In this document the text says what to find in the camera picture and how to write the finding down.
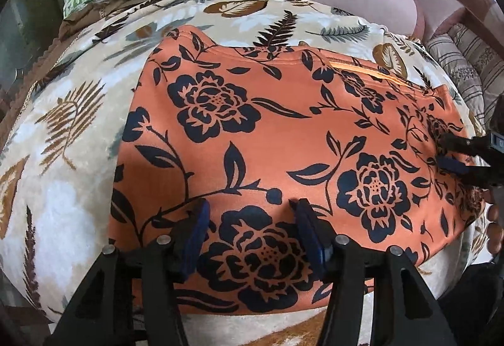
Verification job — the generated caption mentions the beige leaf print blanket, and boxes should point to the beige leaf print blanket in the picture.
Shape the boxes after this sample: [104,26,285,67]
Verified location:
[1,0,486,345]

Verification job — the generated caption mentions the striped beige cushion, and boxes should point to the striped beige cushion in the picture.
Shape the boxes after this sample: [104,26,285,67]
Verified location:
[426,23,503,129]

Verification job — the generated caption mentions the right human hand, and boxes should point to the right human hand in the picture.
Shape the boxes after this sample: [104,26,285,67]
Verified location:
[484,190,503,256]

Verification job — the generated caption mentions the orange black floral garment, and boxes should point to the orange black floral garment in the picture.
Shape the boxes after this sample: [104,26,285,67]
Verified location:
[109,25,483,314]

